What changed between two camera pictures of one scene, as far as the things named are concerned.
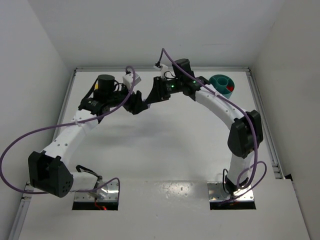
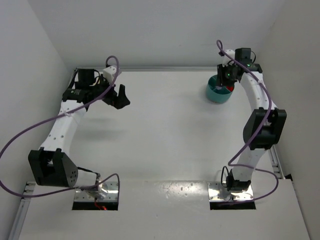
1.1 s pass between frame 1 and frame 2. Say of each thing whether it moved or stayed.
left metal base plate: stayed
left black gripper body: moved
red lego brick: stayed
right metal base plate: stayed
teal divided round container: stayed
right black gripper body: moved
